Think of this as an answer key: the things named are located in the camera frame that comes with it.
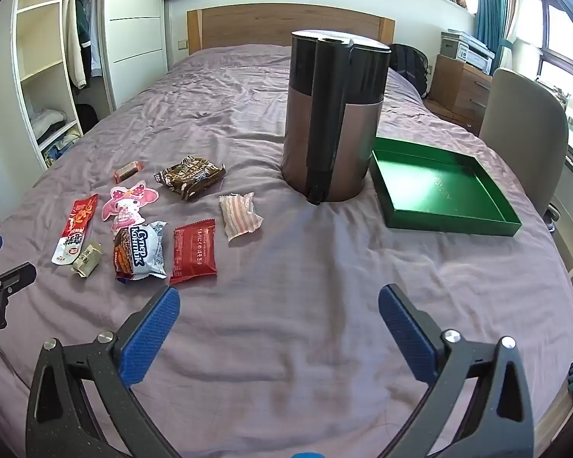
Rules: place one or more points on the black backpack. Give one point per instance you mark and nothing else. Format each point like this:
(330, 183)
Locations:
(410, 69)

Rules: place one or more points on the folded clothes pile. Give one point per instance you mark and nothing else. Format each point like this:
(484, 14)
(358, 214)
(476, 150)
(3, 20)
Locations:
(52, 129)

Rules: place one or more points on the red snack packet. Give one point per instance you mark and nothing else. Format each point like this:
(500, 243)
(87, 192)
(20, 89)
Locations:
(193, 255)

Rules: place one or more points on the open white wardrobe shelves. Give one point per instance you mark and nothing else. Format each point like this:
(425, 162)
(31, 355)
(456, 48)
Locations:
(36, 57)

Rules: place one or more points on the beige office chair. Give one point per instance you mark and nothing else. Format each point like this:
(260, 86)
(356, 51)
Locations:
(520, 129)

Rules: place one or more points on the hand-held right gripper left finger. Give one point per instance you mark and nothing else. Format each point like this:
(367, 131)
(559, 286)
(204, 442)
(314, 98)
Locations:
(150, 338)

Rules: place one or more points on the small red candy bar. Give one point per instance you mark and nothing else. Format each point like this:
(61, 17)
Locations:
(128, 170)

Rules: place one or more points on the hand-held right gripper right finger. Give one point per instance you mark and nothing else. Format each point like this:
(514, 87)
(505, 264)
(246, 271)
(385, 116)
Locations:
(408, 338)

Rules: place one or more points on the brown snack packet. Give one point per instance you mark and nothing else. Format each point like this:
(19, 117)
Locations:
(188, 176)

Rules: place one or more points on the wooden nightstand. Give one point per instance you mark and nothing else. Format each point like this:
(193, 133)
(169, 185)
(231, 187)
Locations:
(458, 90)

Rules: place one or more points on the dark bag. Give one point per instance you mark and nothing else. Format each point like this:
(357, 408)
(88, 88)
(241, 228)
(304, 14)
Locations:
(86, 117)

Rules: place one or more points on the white wardrobe doors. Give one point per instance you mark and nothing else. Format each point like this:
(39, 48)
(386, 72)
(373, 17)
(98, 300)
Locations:
(133, 33)

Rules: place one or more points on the black and bronze electric kettle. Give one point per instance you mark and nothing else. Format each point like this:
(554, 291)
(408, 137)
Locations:
(334, 129)

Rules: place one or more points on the pink cartoon character packet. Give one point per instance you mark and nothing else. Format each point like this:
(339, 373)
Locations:
(126, 205)

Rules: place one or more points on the white printer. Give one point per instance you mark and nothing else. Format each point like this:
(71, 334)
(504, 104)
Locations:
(468, 50)

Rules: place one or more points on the green shallow box tray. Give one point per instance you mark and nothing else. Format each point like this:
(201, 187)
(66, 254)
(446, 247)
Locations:
(434, 191)

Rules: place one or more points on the wooden headboard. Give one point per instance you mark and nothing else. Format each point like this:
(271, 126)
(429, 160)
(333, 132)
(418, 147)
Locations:
(248, 26)

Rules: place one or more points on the small beige candy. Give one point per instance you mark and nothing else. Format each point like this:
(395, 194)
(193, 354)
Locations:
(87, 258)

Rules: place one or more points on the hanging clothes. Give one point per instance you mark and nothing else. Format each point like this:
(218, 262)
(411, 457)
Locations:
(79, 33)

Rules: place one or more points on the pink striped snack packet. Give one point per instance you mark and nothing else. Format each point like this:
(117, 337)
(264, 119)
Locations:
(240, 214)

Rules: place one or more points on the dark framed window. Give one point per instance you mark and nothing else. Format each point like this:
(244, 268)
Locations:
(558, 38)

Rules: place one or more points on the red and white sachet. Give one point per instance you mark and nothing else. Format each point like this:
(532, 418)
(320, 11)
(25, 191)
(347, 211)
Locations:
(74, 229)

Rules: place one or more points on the white and blue cookie packet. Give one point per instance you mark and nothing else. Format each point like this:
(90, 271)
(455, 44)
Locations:
(141, 250)

